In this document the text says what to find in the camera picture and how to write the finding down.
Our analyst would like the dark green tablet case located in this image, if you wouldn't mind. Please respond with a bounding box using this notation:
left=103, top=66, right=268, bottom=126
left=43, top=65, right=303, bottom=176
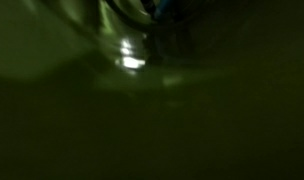
left=0, top=0, right=304, bottom=180

